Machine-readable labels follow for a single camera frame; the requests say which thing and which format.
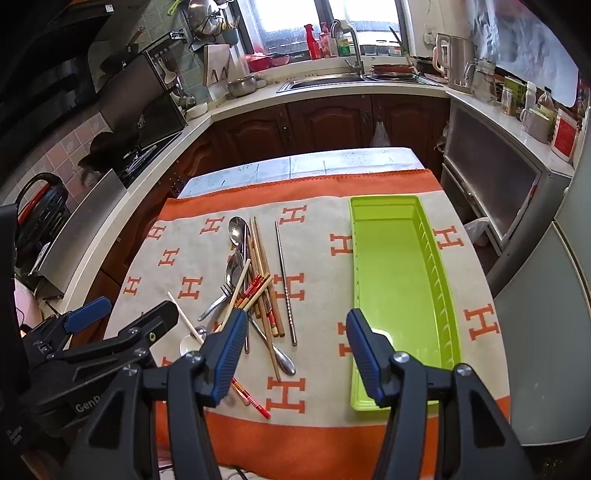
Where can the brown wooden chopstick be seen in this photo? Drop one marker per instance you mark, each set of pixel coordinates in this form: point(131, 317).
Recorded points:
point(256, 240)
point(261, 240)
point(273, 364)

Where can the dish rack with plates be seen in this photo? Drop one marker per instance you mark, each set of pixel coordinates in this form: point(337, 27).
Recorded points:
point(397, 71)

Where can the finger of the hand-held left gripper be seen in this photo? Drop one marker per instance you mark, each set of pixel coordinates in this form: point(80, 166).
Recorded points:
point(152, 323)
point(87, 314)

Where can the steel panel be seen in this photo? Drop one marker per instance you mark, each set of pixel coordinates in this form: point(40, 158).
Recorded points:
point(78, 240)

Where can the white ceramic spoon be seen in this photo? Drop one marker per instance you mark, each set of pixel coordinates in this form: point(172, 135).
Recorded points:
point(189, 344)

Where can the white kitchen countertop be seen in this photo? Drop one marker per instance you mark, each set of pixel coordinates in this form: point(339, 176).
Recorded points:
point(217, 110)

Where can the gas stove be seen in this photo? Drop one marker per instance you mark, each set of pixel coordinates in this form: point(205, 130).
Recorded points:
point(143, 159)

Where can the large steel spoon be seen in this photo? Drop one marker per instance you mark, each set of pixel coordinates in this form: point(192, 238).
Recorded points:
point(237, 230)

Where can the dark red bowl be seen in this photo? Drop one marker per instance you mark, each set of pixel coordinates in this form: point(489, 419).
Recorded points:
point(281, 60)

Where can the white mug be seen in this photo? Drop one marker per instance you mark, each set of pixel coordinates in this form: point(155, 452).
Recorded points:
point(535, 124)

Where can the beige chopstick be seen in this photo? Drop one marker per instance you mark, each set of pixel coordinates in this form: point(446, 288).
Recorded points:
point(235, 290)

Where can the steel pan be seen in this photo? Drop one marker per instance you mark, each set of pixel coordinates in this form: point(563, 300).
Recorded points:
point(203, 16)

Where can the teal utensil holder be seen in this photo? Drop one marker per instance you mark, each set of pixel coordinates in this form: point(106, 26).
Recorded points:
point(231, 37)

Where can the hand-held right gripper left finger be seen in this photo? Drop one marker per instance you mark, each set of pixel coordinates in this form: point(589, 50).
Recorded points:
point(226, 355)

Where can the grey refrigerator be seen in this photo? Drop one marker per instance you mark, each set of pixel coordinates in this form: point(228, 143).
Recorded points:
point(545, 300)

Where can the green bottle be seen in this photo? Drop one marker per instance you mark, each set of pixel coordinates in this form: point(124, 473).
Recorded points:
point(344, 45)

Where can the pink bottle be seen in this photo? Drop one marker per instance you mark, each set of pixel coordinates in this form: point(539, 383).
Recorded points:
point(328, 44)

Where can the white plastic bag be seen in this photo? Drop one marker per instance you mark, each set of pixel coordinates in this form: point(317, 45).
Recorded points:
point(381, 136)

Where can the steel fork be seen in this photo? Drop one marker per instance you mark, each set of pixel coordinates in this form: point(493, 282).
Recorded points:
point(213, 307)

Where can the steel faucet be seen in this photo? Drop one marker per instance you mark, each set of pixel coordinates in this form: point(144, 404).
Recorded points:
point(353, 41)

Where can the glass teapot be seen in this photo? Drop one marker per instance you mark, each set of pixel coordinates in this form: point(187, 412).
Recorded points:
point(482, 81)

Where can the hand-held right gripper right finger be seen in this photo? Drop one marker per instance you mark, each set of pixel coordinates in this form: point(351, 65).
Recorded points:
point(364, 360)

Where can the steel splash guard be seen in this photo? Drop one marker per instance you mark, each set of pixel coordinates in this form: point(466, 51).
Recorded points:
point(138, 97)

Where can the black pressure cooker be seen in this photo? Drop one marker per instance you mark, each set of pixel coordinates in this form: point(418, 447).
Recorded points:
point(39, 217)

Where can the metal chopstick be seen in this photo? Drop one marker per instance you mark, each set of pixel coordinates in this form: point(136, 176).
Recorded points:
point(290, 323)
point(294, 323)

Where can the black range hood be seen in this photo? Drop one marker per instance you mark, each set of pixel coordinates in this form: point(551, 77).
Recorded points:
point(46, 69)

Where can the black wok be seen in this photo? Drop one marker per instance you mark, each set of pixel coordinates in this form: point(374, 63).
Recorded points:
point(108, 150)

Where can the wooden cutting board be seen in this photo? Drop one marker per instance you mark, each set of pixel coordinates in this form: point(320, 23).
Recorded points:
point(216, 62)

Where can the clear plastic sheet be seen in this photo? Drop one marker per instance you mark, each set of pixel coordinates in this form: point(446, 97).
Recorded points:
point(521, 41)

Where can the green plastic utensil tray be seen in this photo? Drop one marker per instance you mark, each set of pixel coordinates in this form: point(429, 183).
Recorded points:
point(397, 267)

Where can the red box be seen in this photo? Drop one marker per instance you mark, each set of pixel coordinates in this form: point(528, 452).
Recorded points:
point(565, 136)

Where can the steel sink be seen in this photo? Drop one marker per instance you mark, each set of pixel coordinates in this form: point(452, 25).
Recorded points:
point(323, 83)

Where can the orange and cream printed blanket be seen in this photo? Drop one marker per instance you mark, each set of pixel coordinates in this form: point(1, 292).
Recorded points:
point(323, 240)

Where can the red spray bottle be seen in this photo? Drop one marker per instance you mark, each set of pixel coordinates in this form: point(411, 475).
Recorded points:
point(313, 44)

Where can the white bowl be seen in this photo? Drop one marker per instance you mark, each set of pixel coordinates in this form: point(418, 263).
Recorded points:
point(196, 110)

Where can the red patterned chopstick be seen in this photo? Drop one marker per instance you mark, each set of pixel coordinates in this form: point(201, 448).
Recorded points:
point(256, 294)
point(254, 401)
point(258, 284)

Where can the white bottle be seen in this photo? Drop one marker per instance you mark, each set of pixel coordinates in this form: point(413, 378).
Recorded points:
point(531, 97)

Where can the grey disinfection cabinet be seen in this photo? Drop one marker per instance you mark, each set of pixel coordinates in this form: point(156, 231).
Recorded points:
point(489, 170)

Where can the steel pot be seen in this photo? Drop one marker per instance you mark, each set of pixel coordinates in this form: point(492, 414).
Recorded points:
point(241, 86)

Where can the clear bottle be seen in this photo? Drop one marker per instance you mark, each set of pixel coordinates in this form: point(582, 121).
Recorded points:
point(546, 104)

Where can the glass jar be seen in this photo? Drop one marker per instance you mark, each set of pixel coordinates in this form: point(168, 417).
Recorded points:
point(508, 101)

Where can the small steel spoon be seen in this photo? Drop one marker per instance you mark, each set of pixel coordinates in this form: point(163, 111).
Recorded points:
point(201, 330)

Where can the white electric kettle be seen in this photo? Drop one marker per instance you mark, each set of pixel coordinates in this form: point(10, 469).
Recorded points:
point(457, 64)

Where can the pink basin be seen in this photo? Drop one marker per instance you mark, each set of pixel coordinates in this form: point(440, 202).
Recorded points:
point(258, 62)

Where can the kitchen window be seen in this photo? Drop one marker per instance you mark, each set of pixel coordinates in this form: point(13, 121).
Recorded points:
point(295, 23)

